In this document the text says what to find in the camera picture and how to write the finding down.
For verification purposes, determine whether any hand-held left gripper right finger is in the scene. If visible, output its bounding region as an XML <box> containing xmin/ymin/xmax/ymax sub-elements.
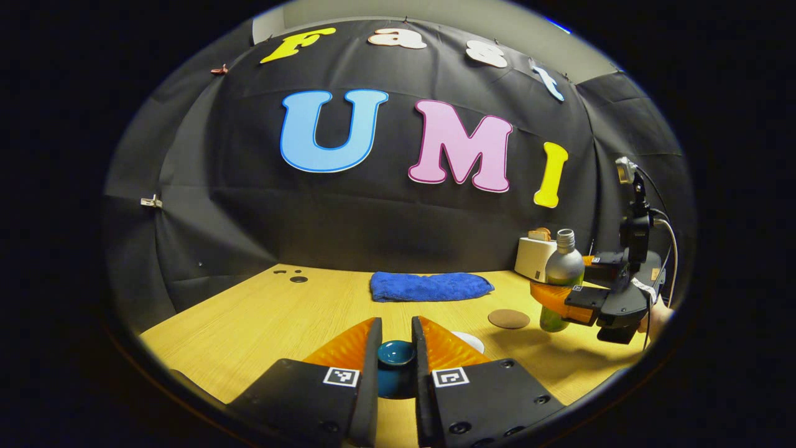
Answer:
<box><xmin>412</xmin><ymin>315</ymin><xmax>567</xmax><ymax>448</ymax></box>

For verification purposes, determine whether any white teacup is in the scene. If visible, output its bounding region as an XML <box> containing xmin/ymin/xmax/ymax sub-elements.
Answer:
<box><xmin>451</xmin><ymin>332</ymin><xmax>486</xmax><ymax>354</ymax></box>

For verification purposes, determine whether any silver green-label water bottle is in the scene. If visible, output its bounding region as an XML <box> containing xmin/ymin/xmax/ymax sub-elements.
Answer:
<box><xmin>539</xmin><ymin>229</ymin><xmax>585</xmax><ymax>333</ymax></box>

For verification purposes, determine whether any round brown coaster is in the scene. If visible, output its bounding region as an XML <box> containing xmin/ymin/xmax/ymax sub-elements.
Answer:
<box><xmin>488</xmin><ymin>309</ymin><xmax>531</xmax><ymax>330</ymax></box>

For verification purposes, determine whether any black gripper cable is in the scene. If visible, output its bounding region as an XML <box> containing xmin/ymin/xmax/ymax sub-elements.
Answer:
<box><xmin>644</xmin><ymin>168</ymin><xmax>680</xmax><ymax>312</ymax></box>

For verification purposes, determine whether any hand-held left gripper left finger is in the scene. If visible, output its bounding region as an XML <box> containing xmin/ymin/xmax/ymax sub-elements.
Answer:
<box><xmin>227</xmin><ymin>317</ymin><xmax>383</xmax><ymax>448</ymax></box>

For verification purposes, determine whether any blue towel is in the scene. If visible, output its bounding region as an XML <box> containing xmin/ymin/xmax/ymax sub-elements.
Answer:
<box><xmin>370</xmin><ymin>271</ymin><xmax>495</xmax><ymax>303</ymax></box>

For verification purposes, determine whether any white toaster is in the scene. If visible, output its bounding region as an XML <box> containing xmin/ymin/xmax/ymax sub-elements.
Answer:
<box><xmin>514</xmin><ymin>236</ymin><xmax>558</xmax><ymax>282</ymax></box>

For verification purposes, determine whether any black backdrop cloth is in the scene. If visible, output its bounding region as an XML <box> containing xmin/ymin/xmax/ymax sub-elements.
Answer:
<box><xmin>103</xmin><ymin>17</ymin><xmax>696</xmax><ymax>334</ymax></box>

